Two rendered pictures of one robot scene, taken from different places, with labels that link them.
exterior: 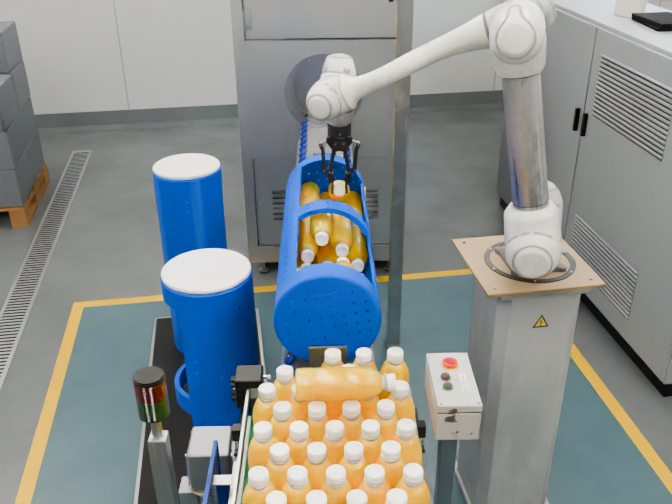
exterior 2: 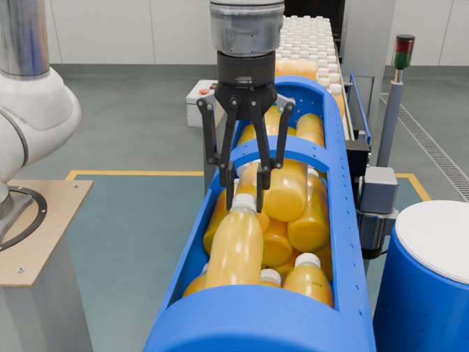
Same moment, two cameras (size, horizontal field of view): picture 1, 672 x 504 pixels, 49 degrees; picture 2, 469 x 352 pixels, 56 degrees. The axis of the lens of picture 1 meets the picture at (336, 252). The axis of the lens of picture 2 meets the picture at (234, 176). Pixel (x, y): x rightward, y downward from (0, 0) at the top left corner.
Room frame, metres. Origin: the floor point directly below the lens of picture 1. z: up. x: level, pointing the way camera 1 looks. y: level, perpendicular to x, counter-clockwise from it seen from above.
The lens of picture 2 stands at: (2.79, 0.07, 1.56)
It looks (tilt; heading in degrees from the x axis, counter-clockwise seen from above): 29 degrees down; 190
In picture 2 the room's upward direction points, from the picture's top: straight up
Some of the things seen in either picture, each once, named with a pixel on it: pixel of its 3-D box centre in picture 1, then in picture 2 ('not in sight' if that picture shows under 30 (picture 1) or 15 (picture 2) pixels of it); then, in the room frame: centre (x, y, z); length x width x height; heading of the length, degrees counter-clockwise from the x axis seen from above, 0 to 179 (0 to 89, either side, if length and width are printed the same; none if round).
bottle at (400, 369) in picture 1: (393, 389); not in sight; (1.46, -0.14, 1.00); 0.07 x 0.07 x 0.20
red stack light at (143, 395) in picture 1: (150, 386); (403, 45); (1.19, 0.38, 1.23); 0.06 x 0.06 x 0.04
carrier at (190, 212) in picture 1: (196, 259); not in sight; (2.91, 0.62, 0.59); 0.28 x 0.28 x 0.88
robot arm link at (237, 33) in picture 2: (339, 114); (246, 26); (2.23, -0.01, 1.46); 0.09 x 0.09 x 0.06
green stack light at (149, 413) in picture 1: (153, 404); (401, 58); (1.19, 0.38, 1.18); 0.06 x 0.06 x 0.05
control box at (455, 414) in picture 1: (451, 394); (208, 102); (1.38, -0.27, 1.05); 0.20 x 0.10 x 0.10; 1
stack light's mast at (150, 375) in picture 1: (153, 406); (401, 59); (1.19, 0.38, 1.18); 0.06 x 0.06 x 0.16
